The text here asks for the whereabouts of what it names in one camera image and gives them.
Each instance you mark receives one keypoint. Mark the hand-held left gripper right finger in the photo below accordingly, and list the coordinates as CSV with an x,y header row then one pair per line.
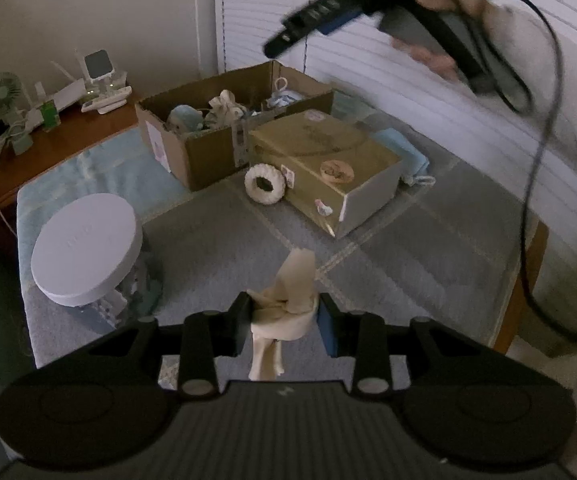
x,y
326,327

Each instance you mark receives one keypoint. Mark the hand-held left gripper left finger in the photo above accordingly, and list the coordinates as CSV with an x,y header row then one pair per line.
x,y
238,321

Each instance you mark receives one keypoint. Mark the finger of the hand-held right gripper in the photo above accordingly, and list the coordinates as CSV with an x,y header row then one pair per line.
x,y
318,10

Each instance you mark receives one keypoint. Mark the blue and white plush scrunchie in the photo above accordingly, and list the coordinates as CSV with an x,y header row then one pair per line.
x,y
186,119

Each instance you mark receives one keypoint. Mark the cardboard box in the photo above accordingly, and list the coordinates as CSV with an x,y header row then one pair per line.
x,y
328,160
203,150

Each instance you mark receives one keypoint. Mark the person's right forearm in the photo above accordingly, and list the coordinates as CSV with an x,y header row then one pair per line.
x,y
558,90

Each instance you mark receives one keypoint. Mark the person's right hand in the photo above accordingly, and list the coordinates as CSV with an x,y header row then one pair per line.
x,y
436,62

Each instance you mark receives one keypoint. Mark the white louvered closet door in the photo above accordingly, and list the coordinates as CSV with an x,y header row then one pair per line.
x,y
418,110

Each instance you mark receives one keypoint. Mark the light blue plush cloth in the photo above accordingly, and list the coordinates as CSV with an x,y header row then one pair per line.
x,y
401,152

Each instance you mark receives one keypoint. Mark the white fluffy scrunchie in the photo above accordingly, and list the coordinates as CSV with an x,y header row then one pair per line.
x,y
253,185

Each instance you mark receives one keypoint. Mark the closed cardboard box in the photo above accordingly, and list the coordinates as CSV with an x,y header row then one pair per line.
x,y
328,160

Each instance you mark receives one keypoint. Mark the clear jar with white lid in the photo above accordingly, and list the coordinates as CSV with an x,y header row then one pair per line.
x,y
86,247

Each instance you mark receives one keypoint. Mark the wooden table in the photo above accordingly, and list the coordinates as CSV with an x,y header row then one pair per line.
x,y
523,290

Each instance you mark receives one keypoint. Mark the light blue blanket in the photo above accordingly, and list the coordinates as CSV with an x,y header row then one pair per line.
x,y
98,170

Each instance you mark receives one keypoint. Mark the wooden nightstand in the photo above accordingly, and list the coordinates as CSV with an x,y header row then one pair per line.
x,y
68,140

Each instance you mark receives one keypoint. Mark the white router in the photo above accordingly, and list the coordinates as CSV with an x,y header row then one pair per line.
x,y
61,95

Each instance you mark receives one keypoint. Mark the small green box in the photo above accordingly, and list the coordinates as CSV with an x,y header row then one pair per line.
x,y
50,116

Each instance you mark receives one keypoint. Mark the small green desk fan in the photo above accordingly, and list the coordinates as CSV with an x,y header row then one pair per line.
x,y
2,91

